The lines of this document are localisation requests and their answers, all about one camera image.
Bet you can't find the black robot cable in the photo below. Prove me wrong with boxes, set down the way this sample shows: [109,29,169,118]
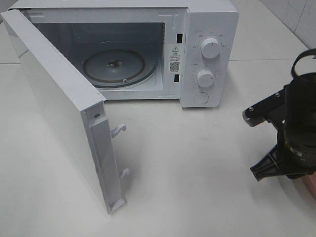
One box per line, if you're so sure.
[291,48,316,79]

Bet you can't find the glass microwave turntable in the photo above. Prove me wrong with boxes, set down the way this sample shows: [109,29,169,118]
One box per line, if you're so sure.
[83,49,157,88]

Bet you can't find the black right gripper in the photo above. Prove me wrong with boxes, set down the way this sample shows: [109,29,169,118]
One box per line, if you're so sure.
[242,74,316,181]

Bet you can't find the white microwave knob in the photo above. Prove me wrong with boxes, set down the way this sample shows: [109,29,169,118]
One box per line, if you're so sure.
[200,37,220,59]
[197,69,215,88]

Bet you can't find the pink round plate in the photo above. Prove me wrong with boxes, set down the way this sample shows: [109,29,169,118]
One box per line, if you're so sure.
[293,174,316,210]

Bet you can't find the white round door button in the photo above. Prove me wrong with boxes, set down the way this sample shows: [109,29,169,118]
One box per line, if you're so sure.
[194,92,209,105]

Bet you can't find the white microwave oven body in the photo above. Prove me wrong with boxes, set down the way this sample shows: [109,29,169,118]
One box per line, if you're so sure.
[5,0,239,108]

